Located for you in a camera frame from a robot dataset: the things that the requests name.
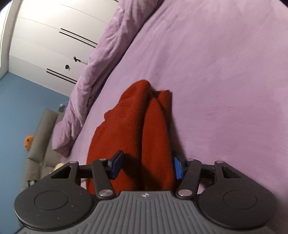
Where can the purple duvet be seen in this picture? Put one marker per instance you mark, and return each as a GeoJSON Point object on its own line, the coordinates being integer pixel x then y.
{"type": "Point", "coordinates": [120, 32]}

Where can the pink plush toy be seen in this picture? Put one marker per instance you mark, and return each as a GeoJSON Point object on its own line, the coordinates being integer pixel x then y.
{"type": "Point", "coordinates": [58, 166]}

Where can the purple bed sheet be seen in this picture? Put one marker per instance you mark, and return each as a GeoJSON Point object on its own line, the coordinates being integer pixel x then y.
{"type": "Point", "coordinates": [225, 63]}

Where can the orange plush toy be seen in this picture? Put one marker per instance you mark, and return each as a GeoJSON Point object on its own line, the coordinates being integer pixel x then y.
{"type": "Point", "coordinates": [28, 142]}

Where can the red knit cardigan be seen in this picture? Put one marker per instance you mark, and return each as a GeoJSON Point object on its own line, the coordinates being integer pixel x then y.
{"type": "Point", "coordinates": [139, 126]}

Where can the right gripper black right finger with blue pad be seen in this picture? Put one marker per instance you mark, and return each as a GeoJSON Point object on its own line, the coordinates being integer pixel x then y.
{"type": "Point", "coordinates": [193, 176]}

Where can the white wardrobe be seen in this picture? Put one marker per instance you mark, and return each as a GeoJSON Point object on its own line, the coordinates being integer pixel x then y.
{"type": "Point", "coordinates": [53, 40]}

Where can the wall charger with cable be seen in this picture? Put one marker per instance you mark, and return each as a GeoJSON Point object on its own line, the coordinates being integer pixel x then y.
{"type": "Point", "coordinates": [62, 107]}

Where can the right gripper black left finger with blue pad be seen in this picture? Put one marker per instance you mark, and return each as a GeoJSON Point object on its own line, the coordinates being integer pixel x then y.
{"type": "Point", "coordinates": [102, 171]}

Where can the grey sofa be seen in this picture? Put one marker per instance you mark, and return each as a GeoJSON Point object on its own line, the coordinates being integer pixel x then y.
{"type": "Point", "coordinates": [42, 159]}

